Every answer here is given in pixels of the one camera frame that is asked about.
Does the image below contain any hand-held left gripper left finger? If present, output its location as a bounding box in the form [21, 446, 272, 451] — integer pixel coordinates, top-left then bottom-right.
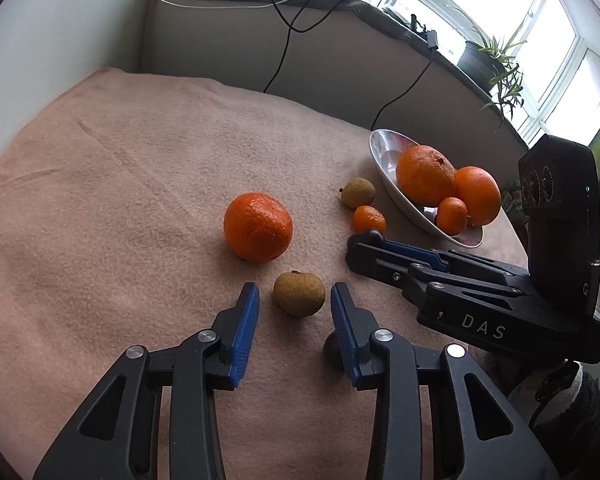
[32, 282, 261, 480]

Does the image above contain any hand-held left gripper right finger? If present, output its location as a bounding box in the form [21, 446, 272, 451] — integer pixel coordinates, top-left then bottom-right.
[330, 282, 561, 480]

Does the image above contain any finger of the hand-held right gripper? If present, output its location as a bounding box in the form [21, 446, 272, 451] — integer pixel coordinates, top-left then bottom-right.
[382, 240, 531, 287]
[345, 242, 528, 312]

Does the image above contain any dark plum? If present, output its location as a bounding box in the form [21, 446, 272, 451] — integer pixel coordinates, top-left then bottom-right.
[323, 332, 348, 373]

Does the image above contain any small mandarin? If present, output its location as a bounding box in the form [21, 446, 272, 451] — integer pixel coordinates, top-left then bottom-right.
[436, 196, 469, 236]
[352, 205, 387, 235]

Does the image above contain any brown longan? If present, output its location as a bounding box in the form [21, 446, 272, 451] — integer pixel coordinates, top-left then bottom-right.
[273, 270, 327, 318]

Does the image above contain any brown kiwi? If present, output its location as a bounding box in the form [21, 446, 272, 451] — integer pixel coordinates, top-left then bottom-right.
[341, 177, 377, 210]

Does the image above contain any large orange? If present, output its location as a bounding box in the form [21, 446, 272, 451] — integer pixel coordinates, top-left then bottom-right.
[454, 166, 502, 227]
[396, 145, 458, 207]

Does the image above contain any medium mandarin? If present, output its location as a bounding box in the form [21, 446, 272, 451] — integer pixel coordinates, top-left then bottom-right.
[223, 192, 294, 264]

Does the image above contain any floral white plate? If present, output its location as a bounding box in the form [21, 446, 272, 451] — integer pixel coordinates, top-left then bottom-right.
[369, 129, 485, 249]

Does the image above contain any green snack bag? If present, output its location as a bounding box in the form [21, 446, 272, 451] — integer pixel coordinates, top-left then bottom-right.
[500, 182, 531, 226]

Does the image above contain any spider plant in grey pot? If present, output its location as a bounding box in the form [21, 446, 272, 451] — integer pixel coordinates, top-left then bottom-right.
[447, 5, 528, 121]

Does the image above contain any pink blanket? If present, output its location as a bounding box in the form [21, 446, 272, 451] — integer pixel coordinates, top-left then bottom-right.
[0, 67, 531, 480]

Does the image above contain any black white patterned clothing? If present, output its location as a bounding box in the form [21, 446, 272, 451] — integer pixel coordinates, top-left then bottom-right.
[510, 360, 600, 480]

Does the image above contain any white black device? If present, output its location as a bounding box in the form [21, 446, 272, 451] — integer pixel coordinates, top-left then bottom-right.
[382, 5, 413, 26]

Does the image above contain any white panel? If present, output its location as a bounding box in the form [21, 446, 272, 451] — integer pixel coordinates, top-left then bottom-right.
[0, 0, 156, 176]

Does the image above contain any black cable with adapter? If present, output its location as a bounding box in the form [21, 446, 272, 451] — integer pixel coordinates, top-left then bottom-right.
[369, 12, 441, 136]

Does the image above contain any white window frame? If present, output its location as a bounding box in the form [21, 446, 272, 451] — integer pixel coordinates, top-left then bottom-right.
[280, 0, 600, 156]

